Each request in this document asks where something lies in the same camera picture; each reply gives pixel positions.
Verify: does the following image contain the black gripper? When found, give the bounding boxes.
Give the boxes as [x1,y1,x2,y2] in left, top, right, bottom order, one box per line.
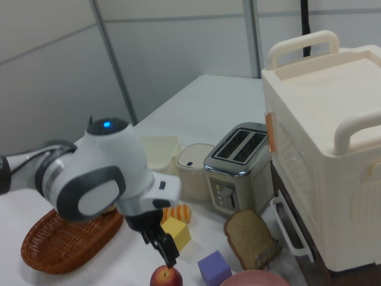
[124,209,180,269]

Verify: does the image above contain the red apple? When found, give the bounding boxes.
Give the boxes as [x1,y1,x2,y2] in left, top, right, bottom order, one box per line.
[149,265,183,286]

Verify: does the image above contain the cream plastic container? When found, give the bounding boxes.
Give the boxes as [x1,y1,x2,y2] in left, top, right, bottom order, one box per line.
[139,135,182,173]

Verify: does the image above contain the yellow foam cube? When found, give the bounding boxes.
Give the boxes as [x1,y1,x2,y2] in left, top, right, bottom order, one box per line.
[160,216,192,253]

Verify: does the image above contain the orange striped bread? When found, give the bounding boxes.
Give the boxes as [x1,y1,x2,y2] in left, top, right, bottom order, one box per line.
[162,204,193,224]

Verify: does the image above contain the purple foam cube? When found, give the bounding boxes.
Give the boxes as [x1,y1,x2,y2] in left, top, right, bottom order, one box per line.
[197,250,233,286]

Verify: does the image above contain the cream mini bin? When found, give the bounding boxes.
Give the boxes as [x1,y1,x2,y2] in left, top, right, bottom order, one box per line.
[176,143,216,200]

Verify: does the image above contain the brown bread slice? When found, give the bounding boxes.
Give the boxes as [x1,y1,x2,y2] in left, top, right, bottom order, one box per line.
[223,208,282,271]

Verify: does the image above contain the brown wicker basket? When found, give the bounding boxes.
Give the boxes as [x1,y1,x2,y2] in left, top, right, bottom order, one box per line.
[20,208,124,275]

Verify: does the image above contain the pink plastic plate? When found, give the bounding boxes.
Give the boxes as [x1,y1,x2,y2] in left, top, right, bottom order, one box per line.
[218,269,289,286]

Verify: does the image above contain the cream silver toaster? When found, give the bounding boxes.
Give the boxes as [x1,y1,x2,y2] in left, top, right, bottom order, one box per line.
[204,122,273,217]

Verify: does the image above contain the cream toy cabinet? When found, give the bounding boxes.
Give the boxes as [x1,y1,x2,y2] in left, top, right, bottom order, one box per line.
[261,29,381,273]

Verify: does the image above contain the black vertical pole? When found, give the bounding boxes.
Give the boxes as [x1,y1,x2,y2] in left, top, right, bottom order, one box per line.
[299,0,313,57]

